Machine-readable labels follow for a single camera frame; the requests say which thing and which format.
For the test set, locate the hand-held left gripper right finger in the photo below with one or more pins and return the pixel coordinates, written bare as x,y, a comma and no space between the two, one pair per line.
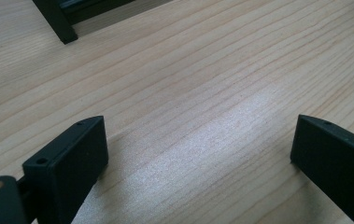
336,168

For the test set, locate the black metal two-tier shelf rack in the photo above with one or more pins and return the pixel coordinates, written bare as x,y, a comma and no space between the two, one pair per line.
56,21

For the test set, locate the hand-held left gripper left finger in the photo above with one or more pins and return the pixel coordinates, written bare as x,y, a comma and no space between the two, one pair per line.
68,168

